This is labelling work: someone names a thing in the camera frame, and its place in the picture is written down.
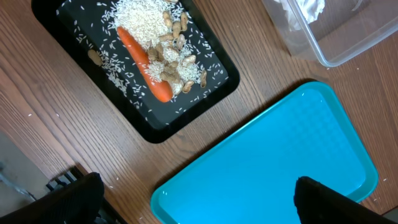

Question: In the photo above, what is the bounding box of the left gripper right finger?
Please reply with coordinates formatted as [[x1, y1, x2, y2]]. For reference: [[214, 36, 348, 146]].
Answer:
[[294, 176, 396, 224]]

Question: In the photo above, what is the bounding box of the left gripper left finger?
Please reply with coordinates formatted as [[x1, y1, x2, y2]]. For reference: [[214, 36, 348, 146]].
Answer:
[[1, 172, 104, 224]]

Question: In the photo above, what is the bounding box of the orange carrot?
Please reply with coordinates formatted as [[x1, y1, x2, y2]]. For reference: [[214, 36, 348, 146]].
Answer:
[[116, 27, 173, 103]]

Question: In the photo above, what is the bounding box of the white tissue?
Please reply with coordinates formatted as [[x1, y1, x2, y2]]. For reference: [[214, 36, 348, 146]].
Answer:
[[274, 0, 325, 31]]

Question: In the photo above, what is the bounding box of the black waste tray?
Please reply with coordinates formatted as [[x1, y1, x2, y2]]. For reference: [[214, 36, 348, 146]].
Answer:
[[32, 0, 240, 143]]

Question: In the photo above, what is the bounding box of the teal serving tray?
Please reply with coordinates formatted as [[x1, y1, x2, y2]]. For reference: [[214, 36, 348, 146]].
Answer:
[[150, 82, 379, 223]]

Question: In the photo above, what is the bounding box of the clear plastic bin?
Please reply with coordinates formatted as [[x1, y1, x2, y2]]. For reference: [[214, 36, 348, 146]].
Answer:
[[263, 0, 397, 67]]

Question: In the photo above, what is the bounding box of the food scraps pile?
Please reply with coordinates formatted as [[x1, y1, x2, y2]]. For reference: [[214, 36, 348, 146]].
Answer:
[[113, 0, 207, 98]]

